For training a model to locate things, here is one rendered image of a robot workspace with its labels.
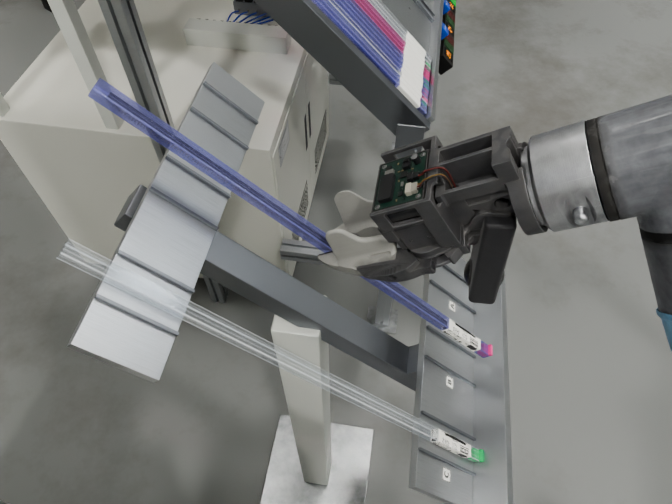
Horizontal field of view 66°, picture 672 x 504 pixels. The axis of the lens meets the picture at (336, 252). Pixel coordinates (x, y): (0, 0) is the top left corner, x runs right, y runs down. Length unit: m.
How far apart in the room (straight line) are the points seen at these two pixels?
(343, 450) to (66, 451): 0.71
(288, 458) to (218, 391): 0.27
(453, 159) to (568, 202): 0.09
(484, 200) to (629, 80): 2.27
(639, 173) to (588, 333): 1.34
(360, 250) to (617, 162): 0.21
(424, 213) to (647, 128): 0.15
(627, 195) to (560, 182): 0.04
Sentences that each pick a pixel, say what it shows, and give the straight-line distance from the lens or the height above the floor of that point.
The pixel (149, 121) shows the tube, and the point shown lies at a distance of 0.45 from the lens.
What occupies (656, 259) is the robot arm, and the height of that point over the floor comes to 1.08.
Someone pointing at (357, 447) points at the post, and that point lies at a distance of 1.41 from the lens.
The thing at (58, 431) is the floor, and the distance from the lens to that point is 1.60.
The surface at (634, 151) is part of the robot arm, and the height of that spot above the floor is 1.14.
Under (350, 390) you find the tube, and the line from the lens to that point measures 0.53.
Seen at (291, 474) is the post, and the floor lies 0.01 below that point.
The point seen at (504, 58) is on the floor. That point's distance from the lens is 2.59.
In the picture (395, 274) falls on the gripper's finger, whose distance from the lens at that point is 0.45.
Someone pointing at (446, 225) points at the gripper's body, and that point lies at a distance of 0.41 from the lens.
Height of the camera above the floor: 1.37
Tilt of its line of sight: 54 degrees down
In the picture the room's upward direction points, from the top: straight up
